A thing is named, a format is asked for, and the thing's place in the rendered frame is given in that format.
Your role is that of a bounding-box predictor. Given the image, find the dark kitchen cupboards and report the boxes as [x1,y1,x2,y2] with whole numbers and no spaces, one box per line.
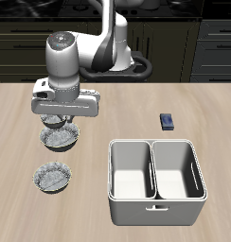
[0,0,231,84]

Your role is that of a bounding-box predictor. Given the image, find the largest grey speckled bowl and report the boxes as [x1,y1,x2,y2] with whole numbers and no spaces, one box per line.
[39,121,81,153]

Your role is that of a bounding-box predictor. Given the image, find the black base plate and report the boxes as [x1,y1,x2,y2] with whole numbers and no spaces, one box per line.
[78,50,153,83]

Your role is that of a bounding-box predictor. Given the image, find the medium grey speckled bowl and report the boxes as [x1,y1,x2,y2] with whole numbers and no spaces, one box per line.
[32,161,73,195]

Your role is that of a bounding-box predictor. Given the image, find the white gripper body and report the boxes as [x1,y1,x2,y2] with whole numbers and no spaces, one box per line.
[30,89,101,118]

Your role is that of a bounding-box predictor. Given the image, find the white two-bin basket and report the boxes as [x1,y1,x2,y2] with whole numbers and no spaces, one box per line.
[107,138,209,228]

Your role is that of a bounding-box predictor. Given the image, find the smallest grey speckled bowl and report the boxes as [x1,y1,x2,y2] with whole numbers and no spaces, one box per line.
[40,113,68,130]

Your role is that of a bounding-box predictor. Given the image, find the small dark blue box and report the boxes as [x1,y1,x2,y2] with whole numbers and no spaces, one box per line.
[159,112,175,132]

